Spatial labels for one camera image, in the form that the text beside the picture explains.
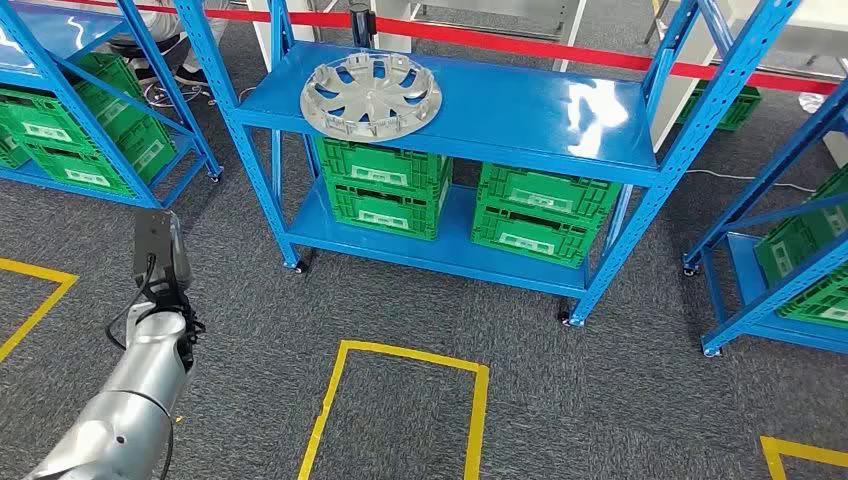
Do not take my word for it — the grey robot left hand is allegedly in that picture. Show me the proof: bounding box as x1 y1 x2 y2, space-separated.
132 209 195 314

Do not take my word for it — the grey plastic wheel hubcap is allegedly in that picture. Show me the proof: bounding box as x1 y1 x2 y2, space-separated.
299 51 444 144

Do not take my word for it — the wide blue metal shelf rack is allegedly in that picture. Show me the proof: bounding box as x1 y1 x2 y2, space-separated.
173 0 806 329

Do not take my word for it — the green plastic crate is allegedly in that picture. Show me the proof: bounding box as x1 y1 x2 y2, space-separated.
476 162 624 220
23 115 178 198
324 178 452 242
0 52 147 150
776 264 848 331
753 168 848 287
314 135 454 193
675 80 763 132
0 125 31 170
471 201 614 270

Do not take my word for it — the person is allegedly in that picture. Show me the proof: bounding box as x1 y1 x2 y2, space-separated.
109 0 230 87

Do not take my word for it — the white cabinet panel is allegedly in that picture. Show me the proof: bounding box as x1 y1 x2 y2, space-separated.
246 0 299 71

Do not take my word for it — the red barrier belt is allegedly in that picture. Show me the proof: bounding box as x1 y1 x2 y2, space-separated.
66 0 839 97

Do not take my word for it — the large white table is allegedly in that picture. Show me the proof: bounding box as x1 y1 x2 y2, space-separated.
649 0 848 167

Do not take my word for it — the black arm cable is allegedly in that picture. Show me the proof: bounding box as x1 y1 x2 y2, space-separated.
104 254 157 352

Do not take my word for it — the black barrier belt post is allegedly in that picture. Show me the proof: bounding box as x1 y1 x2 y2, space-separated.
349 3 378 49

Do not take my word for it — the white floor cable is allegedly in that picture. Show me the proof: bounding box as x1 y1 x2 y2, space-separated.
685 168 817 195

